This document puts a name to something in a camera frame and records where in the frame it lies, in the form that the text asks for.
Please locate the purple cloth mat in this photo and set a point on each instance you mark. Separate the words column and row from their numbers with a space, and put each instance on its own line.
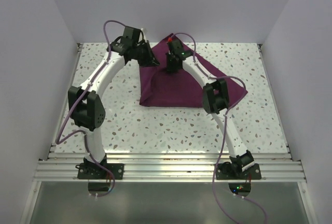
column 162, row 89

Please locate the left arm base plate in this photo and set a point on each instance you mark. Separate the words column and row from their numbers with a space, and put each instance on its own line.
column 95, row 172

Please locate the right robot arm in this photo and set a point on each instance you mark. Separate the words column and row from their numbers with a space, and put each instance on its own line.
column 215, row 101

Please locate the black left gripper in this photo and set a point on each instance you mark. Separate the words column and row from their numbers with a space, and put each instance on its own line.
column 150, row 59

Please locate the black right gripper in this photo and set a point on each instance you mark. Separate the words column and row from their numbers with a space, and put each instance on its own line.
column 169, row 68

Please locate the aluminium rail frame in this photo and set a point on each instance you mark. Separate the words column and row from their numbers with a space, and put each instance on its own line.
column 179, row 144

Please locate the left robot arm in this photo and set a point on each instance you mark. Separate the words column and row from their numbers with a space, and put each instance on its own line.
column 85, row 101

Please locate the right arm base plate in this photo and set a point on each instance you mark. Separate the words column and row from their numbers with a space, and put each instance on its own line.
column 226, row 171

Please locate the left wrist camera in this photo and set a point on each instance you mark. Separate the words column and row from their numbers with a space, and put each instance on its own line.
column 132, row 34

